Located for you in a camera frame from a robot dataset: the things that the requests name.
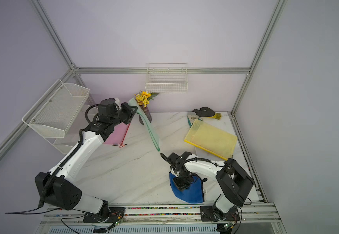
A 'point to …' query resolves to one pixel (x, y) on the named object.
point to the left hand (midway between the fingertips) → (138, 107)
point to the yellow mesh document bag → (219, 143)
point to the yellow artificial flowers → (143, 98)
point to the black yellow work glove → (205, 111)
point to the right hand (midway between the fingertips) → (183, 190)
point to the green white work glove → (191, 117)
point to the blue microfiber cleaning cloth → (193, 194)
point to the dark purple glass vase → (144, 112)
